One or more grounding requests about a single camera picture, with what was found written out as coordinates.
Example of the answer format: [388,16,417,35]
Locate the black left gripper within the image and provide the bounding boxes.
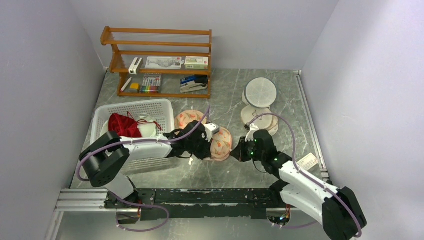
[186,132,214,160]

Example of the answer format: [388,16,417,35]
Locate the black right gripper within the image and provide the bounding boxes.
[230,136,266,162]

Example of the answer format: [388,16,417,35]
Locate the floral peach laundry bag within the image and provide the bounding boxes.
[174,109,233,162]

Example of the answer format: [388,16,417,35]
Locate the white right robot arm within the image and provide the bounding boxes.
[230,130,367,240]

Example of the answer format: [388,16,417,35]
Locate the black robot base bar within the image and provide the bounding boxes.
[104,188,288,221]

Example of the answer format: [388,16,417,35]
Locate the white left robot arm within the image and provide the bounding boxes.
[76,120,220,208]

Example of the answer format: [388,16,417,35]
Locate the beige round laundry bag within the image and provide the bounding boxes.
[240,105,279,136]

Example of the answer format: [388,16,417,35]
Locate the white bra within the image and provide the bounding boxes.
[99,114,159,139]

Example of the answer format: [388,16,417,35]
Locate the white round mesh laundry bag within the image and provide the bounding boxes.
[241,77,278,109]

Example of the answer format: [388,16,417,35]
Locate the red bra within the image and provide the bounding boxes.
[107,111,163,139]

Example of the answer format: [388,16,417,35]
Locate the white plastic basket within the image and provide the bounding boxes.
[90,99,175,161]

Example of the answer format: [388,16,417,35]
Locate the blue black stapler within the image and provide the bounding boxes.
[180,75,209,93]

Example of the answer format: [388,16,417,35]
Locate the small white red box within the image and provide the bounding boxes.
[296,153,319,171]

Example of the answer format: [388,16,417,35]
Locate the coloured marker pen set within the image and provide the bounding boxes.
[140,74,162,94]

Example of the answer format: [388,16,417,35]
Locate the white green box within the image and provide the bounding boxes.
[184,56,209,70]

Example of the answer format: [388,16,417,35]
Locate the yellow sticky note block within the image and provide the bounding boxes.
[129,82,141,93]

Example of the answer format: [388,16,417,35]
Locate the clear plastic package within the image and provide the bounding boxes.
[144,56,185,70]

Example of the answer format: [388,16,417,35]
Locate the white marker pen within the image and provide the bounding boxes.
[120,77,132,93]

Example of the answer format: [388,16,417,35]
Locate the white handheld device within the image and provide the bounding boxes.
[128,57,143,75]

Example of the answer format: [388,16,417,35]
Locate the orange wooden shelf rack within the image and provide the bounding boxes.
[100,26,213,88]

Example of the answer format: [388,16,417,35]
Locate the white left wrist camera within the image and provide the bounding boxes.
[203,123,220,142]

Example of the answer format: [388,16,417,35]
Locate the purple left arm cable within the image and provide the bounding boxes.
[75,105,212,182]

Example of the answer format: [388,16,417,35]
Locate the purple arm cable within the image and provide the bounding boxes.
[245,113,363,239]
[75,105,212,182]

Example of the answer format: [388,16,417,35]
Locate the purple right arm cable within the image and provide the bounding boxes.
[245,113,363,239]

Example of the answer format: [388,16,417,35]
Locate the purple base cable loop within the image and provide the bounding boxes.
[114,202,171,233]

